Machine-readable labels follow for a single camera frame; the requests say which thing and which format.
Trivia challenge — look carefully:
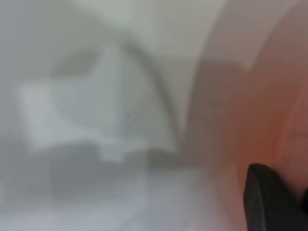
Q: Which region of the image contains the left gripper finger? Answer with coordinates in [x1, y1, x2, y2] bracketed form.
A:
[243, 163, 308, 231]

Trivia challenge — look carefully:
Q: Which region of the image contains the pink round plate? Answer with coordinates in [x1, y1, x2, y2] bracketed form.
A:
[182, 0, 308, 231]

